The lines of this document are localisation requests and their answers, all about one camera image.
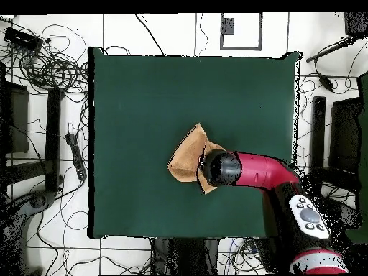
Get yellow-orange terry towel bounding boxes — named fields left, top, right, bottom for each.
left=167, top=122, right=228, bottom=196

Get grey chair base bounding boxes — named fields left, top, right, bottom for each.
left=0, top=189, right=56, bottom=276

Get black power adapter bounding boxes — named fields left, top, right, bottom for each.
left=317, top=73, right=336, bottom=93

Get dark green fabric object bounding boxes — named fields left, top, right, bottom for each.
left=341, top=69, right=368, bottom=245

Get black electronics box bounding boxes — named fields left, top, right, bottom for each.
left=4, top=26, right=44, bottom=53

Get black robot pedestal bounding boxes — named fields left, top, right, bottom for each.
left=150, top=237, right=221, bottom=276

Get black tripod rod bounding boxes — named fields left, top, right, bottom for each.
left=305, top=35, right=359, bottom=63

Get grey rectangular frame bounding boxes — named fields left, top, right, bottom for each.
left=219, top=11, right=264, bottom=52

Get dark green tablecloth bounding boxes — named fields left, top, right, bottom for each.
left=87, top=46, right=303, bottom=240

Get dark flat panel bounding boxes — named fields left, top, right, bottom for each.
left=0, top=80, right=30, bottom=155
left=328, top=96, right=362, bottom=175

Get black speckled box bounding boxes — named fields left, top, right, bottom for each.
left=344, top=11, right=368, bottom=37

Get black stand leg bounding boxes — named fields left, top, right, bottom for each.
left=308, top=96, right=327, bottom=198
left=44, top=86, right=63, bottom=193

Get black power strip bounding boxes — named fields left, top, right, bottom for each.
left=65, top=132, right=88, bottom=181

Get tangled black cables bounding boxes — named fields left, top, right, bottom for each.
left=0, top=17, right=90, bottom=96

